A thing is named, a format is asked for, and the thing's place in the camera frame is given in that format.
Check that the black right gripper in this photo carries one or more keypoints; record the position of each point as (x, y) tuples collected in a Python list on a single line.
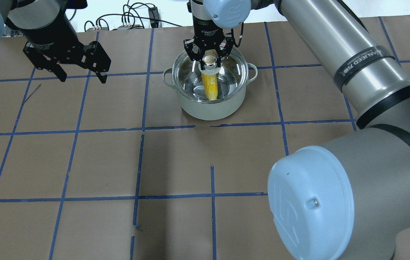
[(209, 31)]

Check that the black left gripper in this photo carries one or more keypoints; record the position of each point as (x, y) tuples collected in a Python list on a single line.
[(47, 29)]

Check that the yellow corn cob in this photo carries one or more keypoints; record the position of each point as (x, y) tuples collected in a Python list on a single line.
[(210, 84)]

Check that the glass pot lid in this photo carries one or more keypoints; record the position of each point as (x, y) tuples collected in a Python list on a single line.
[(232, 76)]

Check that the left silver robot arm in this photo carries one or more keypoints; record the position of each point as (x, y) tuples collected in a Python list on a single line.
[(30, 14)]

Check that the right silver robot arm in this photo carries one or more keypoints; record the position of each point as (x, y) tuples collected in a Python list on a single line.
[(350, 197)]

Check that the grey-green cooking pot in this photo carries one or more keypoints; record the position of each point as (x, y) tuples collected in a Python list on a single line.
[(211, 112)]

